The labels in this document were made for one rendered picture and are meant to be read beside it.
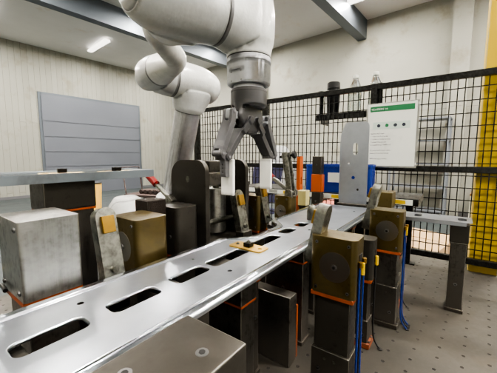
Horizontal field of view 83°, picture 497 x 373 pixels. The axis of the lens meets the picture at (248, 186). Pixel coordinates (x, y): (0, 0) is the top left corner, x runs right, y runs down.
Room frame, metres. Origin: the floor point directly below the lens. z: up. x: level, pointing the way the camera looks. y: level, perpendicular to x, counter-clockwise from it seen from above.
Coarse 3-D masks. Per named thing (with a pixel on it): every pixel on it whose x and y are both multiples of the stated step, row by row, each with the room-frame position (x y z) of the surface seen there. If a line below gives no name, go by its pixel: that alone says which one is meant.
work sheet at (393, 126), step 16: (368, 112) 1.41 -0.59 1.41; (384, 112) 1.37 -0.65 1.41; (400, 112) 1.33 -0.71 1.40; (416, 112) 1.29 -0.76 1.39; (384, 128) 1.37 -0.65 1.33; (400, 128) 1.33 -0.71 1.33; (416, 128) 1.29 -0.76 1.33; (384, 144) 1.37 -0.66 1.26; (400, 144) 1.33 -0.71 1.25; (416, 144) 1.29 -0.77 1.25; (368, 160) 1.41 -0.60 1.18; (384, 160) 1.37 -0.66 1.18; (400, 160) 1.32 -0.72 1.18
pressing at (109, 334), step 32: (288, 224) 0.80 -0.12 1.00; (352, 224) 0.82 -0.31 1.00; (192, 256) 0.54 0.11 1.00; (256, 256) 0.54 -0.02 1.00; (288, 256) 0.55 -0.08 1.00; (96, 288) 0.41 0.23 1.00; (128, 288) 0.41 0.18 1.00; (160, 288) 0.41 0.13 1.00; (192, 288) 0.41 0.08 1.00; (224, 288) 0.41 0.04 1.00; (0, 320) 0.32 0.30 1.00; (32, 320) 0.32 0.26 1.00; (64, 320) 0.32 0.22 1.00; (96, 320) 0.32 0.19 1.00; (128, 320) 0.32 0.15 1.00; (160, 320) 0.32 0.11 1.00; (0, 352) 0.27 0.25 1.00; (64, 352) 0.27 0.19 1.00; (96, 352) 0.27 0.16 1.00
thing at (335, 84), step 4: (328, 84) 1.61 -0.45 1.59; (332, 84) 1.59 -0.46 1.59; (336, 84) 1.59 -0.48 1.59; (328, 88) 1.60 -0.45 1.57; (332, 88) 1.59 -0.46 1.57; (336, 88) 1.59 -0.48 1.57; (328, 96) 1.60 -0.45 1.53; (332, 96) 1.59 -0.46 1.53; (336, 96) 1.59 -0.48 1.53; (328, 100) 1.60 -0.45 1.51; (332, 100) 1.59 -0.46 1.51; (336, 100) 1.59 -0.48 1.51; (332, 104) 1.59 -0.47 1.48; (336, 104) 1.59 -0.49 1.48; (332, 108) 1.59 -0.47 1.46; (336, 108) 1.59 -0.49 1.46
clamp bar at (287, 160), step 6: (282, 156) 1.06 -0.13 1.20; (288, 156) 1.05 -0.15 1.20; (294, 156) 1.04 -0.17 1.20; (288, 162) 1.07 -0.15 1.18; (288, 168) 1.04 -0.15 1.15; (288, 174) 1.04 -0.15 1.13; (288, 180) 1.04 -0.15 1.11; (288, 186) 1.04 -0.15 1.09; (294, 186) 1.06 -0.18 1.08; (294, 192) 1.06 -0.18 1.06
